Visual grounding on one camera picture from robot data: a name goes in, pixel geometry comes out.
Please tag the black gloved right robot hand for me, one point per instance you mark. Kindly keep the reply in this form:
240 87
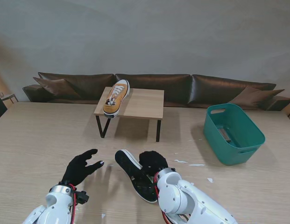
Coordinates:
153 162

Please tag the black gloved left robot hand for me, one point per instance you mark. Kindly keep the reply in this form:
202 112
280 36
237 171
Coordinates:
77 170

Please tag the yellow canvas sneaker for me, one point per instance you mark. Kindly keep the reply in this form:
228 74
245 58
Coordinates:
135 177
116 100

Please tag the beige hand brush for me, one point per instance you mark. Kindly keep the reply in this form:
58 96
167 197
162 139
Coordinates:
225 135

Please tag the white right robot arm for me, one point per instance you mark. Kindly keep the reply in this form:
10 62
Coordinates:
186 200

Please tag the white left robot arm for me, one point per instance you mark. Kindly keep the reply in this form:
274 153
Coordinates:
53 207

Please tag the small wooden stand black legs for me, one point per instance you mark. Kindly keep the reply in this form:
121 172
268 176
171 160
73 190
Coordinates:
144 105

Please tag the brown leather sofa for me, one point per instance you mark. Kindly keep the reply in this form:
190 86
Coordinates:
177 88

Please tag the teal plastic basin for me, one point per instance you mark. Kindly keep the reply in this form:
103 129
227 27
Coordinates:
231 149

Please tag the brown cushion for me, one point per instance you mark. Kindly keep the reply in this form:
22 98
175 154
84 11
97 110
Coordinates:
58 87
254 96

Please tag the small background side table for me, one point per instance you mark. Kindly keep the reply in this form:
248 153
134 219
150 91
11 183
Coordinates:
8 96

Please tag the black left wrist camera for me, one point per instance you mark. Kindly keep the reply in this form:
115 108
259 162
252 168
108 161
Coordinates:
82 197

